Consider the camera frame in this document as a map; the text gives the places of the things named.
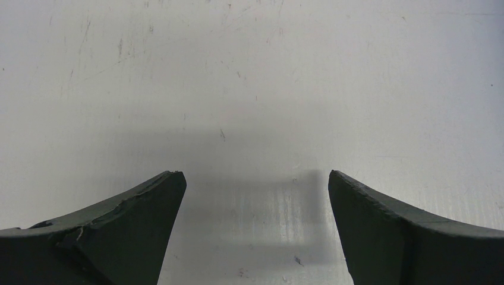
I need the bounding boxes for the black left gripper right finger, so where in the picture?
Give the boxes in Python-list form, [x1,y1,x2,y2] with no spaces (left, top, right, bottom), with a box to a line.
[328,170,503,284]

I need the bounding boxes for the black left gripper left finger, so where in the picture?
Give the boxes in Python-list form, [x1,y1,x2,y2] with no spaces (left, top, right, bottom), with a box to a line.
[1,172,187,284]

